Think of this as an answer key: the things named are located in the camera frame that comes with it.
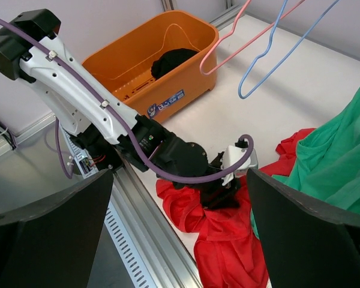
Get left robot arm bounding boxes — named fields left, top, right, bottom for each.
left=0, top=9, right=241, bottom=210

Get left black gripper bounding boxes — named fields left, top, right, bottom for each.
left=197, top=152, right=241, bottom=210

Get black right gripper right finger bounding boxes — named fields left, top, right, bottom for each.
left=247, top=169, right=360, bottom=287

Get black tank top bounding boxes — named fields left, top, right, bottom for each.
left=151, top=48, right=198, bottom=80

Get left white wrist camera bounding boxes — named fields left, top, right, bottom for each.
left=221, top=145, right=259, bottom=186

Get orange plastic tub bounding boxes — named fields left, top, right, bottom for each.
left=82, top=10, right=219, bottom=122

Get blue wire hanger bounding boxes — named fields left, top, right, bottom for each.
left=238, top=0, right=340, bottom=100

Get pink wire hanger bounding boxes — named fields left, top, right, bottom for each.
left=199, top=0, right=307, bottom=76

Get white slotted cable duct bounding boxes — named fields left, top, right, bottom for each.
left=64, top=132, right=156, bottom=287

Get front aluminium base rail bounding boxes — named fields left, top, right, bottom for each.
left=0, top=116, right=202, bottom=287

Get green tank top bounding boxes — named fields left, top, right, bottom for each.
left=250, top=68, right=360, bottom=241

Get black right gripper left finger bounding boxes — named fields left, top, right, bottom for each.
left=0, top=170, right=113, bottom=287

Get red tank top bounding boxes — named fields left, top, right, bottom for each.
left=155, top=128, right=317, bottom=288

